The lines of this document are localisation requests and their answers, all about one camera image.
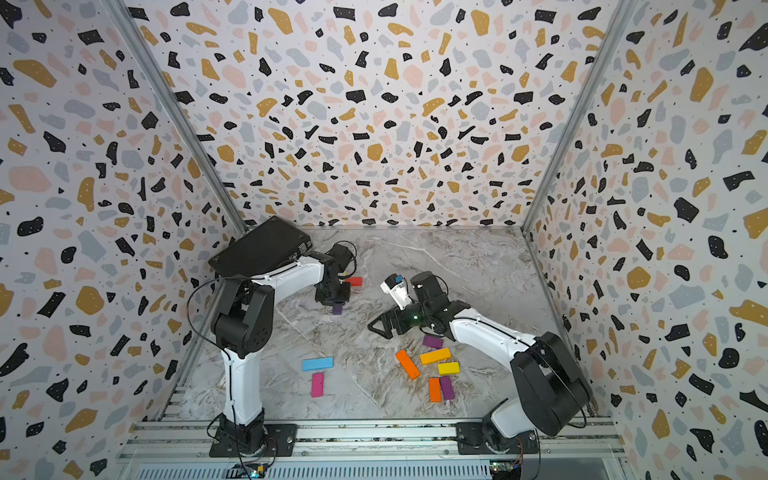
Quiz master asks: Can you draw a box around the magenta block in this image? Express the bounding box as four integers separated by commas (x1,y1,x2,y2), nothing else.
311,372,324,398

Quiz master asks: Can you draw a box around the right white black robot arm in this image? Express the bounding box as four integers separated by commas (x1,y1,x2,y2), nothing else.
368,271,592,453

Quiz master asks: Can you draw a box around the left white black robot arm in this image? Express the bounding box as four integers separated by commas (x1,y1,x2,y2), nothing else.
211,243,357,456

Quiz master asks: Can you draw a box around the purple block top right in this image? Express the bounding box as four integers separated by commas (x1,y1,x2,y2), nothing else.
422,335,444,350

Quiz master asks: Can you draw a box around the orange long block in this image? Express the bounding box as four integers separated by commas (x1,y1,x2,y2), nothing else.
395,350,421,380

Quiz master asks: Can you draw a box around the amber long block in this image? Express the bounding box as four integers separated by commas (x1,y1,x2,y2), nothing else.
420,348,452,365

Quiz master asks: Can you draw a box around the yellow short block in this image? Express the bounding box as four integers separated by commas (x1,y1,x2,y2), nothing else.
438,362,461,376

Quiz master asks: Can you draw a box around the black flat case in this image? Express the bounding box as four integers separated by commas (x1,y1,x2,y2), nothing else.
208,216,312,277

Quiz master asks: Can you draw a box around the light blue long block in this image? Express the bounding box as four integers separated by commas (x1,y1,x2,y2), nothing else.
301,357,334,371

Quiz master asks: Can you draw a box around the orange short block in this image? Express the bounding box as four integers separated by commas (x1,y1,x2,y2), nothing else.
428,378,442,403

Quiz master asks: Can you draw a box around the purple block bottom right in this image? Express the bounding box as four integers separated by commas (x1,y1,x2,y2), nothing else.
439,376,456,401

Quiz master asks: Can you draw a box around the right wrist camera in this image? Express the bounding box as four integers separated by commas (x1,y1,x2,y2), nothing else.
380,273,412,310

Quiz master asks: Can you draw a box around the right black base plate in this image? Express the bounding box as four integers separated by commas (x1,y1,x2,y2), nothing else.
455,422,539,455

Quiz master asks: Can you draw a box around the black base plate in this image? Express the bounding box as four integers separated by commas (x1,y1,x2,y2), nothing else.
455,422,539,455
208,423,298,459

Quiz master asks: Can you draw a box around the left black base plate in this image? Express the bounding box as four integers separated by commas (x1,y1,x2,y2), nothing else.
208,423,298,459

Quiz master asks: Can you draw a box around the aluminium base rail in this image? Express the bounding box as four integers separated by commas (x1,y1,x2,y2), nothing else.
117,417,634,479

